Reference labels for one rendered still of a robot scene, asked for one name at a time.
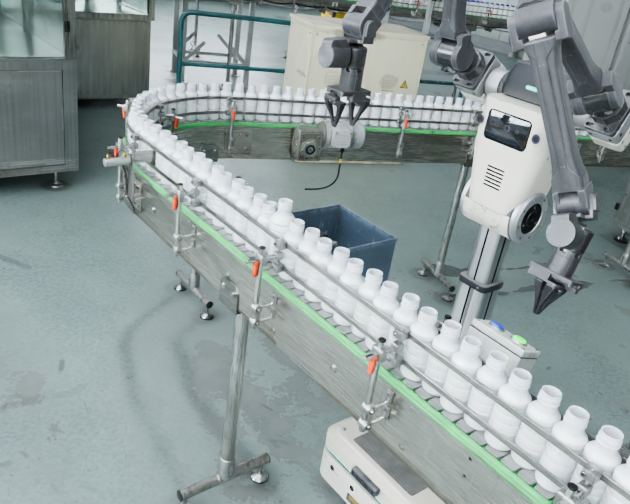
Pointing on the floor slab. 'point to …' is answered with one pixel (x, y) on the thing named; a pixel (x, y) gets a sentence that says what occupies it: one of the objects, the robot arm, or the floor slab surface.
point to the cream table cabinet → (300, 43)
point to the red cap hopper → (205, 43)
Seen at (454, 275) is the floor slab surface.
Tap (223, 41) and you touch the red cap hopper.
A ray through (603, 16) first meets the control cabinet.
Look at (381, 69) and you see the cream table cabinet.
